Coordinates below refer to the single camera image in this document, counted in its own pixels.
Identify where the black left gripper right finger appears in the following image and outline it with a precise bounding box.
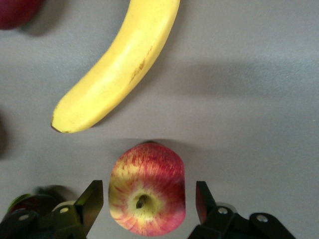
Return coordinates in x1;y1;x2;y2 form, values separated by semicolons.
188;180;297;239

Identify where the table cover mat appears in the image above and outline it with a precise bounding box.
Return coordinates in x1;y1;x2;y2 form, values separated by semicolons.
0;0;319;239

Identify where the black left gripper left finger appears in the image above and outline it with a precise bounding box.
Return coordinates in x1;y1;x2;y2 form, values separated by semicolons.
0;179;104;239

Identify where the red yellow apple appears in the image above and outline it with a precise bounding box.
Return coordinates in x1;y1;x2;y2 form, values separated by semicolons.
108;142;186;237

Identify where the yellow banana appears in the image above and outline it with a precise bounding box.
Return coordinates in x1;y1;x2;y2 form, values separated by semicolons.
51;0;181;134

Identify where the red yellow mango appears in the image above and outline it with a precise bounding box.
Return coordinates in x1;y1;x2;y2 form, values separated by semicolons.
0;0;43;31

